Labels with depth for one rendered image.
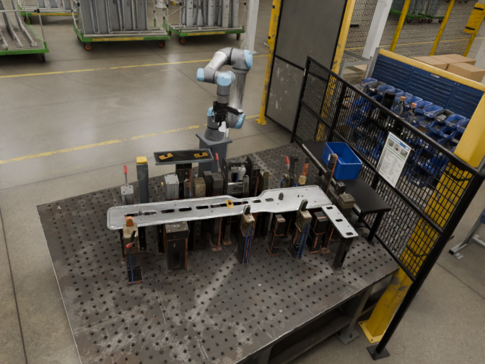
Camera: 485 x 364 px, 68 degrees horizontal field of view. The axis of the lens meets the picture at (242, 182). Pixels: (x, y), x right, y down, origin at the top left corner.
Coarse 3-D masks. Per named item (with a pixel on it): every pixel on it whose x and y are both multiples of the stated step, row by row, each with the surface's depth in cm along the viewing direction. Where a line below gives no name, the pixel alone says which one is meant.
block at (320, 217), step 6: (318, 216) 222; (324, 216) 222; (312, 222) 227; (318, 222) 219; (324, 222) 219; (312, 228) 227; (318, 228) 221; (324, 228) 223; (312, 234) 229; (318, 234) 226; (306, 240) 237; (312, 240) 229; (318, 240) 229; (306, 246) 237; (312, 246) 230; (318, 246) 233; (312, 252) 233; (318, 252) 235
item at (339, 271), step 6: (348, 234) 209; (342, 240) 211; (348, 240) 208; (342, 246) 213; (348, 246) 212; (336, 252) 219; (342, 252) 214; (336, 258) 220; (342, 258) 220; (330, 264) 227; (336, 264) 221; (342, 264) 222; (336, 270) 223; (342, 270) 224
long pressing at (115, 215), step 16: (272, 192) 234; (288, 192) 236; (304, 192) 238; (320, 192) 240; (112, 208) 205; (128, 208) 206; (144, 208) 208; (160, 208) 209; (176, 208) 211; (192, 208) 212; (208, 208) 214; (224, 208) 215; (240, 208) 217; (256, 208) 219; (272, 208) 220; (288, 208) 222; (112, 224) 194; (144, 224) 197; (160, 224) 200
